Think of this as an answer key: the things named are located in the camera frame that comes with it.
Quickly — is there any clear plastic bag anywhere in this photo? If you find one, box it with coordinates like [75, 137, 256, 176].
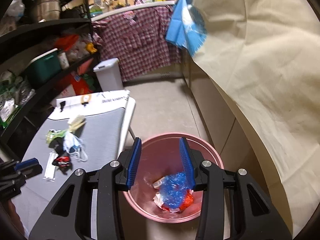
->
[17, 82, 35, 104]

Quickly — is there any white lidded bin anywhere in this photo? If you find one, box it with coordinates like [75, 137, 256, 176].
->
[93, 58, 124, 92]

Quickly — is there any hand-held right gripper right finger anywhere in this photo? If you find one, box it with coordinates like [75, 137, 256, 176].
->
[179, 137, 293, 240]

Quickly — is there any person's left forearm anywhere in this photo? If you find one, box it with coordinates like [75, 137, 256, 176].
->
[4, 199, 25, 240]

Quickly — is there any green and white packet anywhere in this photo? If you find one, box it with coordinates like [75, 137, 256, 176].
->
[0, 99, 22, 129]

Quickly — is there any green storage box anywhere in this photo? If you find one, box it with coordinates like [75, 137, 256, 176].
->
[25, 48, 62, 85]

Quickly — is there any metal pot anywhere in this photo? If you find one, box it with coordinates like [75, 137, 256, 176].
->
[26, 0, 62, 22]

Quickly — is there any orange plastic bag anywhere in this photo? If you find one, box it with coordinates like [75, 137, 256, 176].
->
[161, 189, 195, 212]

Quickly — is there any black shelf rack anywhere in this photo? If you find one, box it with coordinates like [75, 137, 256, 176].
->
[0, 0, 100, 155]

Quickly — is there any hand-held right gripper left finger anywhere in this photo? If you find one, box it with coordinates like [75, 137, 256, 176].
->
[28, 137, 142, 240]

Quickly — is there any pink plastic bin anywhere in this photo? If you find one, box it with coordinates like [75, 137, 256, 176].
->
[122, 133, 224, 224]

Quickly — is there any green snack wrapper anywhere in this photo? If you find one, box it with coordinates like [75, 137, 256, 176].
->
[45, 129, 68, 144]

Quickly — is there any yellow tissue packet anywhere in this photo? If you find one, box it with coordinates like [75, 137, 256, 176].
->
[67, 115, 87, 133]

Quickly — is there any red plaid shirt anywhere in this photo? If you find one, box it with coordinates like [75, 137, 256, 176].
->
[92, 5, 182, 82]

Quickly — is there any blue face mask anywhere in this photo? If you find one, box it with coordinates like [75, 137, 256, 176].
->
[62, 131, 88, 162]

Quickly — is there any red printed bag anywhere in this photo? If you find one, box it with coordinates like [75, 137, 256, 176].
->
[64, 71, 93, 95]

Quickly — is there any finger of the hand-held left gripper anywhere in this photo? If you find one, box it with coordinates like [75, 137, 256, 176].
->
[15, 158, 42, 179]

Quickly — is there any blue plastic bag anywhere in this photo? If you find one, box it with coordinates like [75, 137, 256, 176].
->
[160, 172, 190, 209]

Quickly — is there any black and red wrapper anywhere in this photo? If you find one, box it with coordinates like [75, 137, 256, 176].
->
[49, 140, 74, 175]

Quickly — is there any small labelled jar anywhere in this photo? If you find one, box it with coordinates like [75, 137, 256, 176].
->
[57, 51, 70, 70]

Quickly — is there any green printed plastic bag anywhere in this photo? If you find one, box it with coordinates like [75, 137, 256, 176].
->
[0, 71, 25, 98]

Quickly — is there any cream and blue fan-print cloth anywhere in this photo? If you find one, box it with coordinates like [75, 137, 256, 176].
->
[166, 0, 320, 235]

